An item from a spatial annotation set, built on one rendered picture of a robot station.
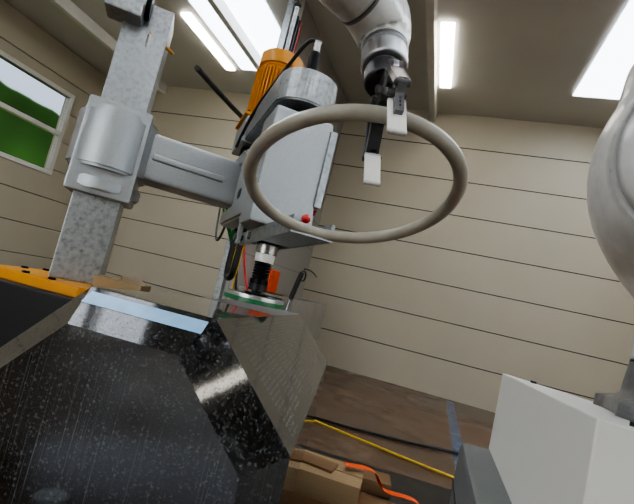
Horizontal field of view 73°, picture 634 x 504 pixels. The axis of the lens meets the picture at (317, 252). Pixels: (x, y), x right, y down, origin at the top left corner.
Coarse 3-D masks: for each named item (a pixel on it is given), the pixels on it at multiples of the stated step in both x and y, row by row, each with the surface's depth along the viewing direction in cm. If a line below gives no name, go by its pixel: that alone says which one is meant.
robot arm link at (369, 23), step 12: (384, 0) 78; (396, 0) 81; (372, 12) 79; (384, 12) 79; (396, 12) 80; (408, 12) 84; (348, 24) 82; (360, 24) 80; (372, 24) 80; (384, 24) 80; (396, 24) 80; (408, 24) 83; (360, 36) 83; (408, 36) 83; (360, 48) 86
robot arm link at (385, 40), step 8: (376, 32) 80; (384, 32) 79; (392, 32) 79; (368, 40) 81; (376, 40) 79; (384, 40) 78; (392, 40) 78; (400, 40) 79; (368, 48) 79; (376, 48) 78; (384, 48) 78; (392, 48) 78; (400, 48) 78; (368, 56) 79; (376, 56) 79; (392, 56) 79; (400, 56) 79
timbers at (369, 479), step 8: (368, 472) 235; (376, 472) 238; (368, 480) 226; (376, 480) 227; (384, 480) 230; (368, 488) 225; (376, 488) 225; (296, 496) 190; (304, 496) 189; (360, 496) 201; (368, 496) 203; (384, 496) 224
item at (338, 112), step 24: (288, 120) 79; (312, 120) 77; (336, 120) 76; (360, 120) 76; (384, 120) 75; (408, 120) 76; (264, 144) 83; (456, 144) 82; (456, 168) 86; (456, 192) 93; (288, 216) 111; (432, 216) 103; (336, 240) 116; (360, 240) 116; (384, 240) 114
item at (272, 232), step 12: (264, 228) 141; (276, 228) 126; (324, 228) 121; (240, 240) 173; (252, 240) 154; (264, 240) 145; (276, 240) 138; (288, 240) 131; (300, 240) 126; (312, 240) 120; (324, 240) 116
